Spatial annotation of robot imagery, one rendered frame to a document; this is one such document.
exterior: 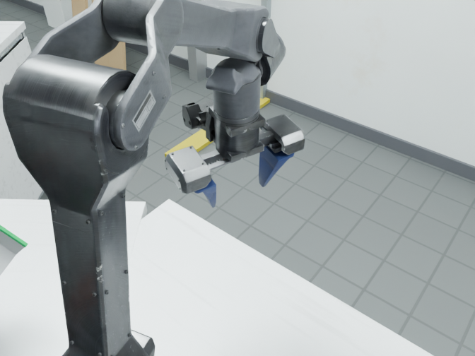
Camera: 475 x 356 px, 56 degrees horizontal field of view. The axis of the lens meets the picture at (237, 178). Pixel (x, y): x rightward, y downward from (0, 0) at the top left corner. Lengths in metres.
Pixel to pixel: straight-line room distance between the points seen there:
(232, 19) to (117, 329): 0.29
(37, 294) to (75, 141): 0.69
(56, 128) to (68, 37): 0.08
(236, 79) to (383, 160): 2.24
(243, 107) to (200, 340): 0.45
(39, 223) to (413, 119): 2.10
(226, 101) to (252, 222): 1.70
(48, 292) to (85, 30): 0.68
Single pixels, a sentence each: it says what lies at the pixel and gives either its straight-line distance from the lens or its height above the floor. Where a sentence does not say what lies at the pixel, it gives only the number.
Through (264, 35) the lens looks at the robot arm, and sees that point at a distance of 0.48.
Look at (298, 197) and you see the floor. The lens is 2.34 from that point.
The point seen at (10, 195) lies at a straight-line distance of 2.04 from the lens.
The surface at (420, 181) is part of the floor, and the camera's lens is 2.61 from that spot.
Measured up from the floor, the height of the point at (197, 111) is 1.26.
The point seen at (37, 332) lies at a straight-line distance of 0.89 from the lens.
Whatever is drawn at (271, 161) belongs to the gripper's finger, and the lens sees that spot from 0.62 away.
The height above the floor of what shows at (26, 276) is 0.86.
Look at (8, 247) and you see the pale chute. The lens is 0.83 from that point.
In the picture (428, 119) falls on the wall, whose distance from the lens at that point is 2.65.
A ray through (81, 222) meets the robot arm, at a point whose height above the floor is 1.35.
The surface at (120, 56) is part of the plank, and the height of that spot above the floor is 0.22.
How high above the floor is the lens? 1.56
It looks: 40 degrees down
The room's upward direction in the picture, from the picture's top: straight up
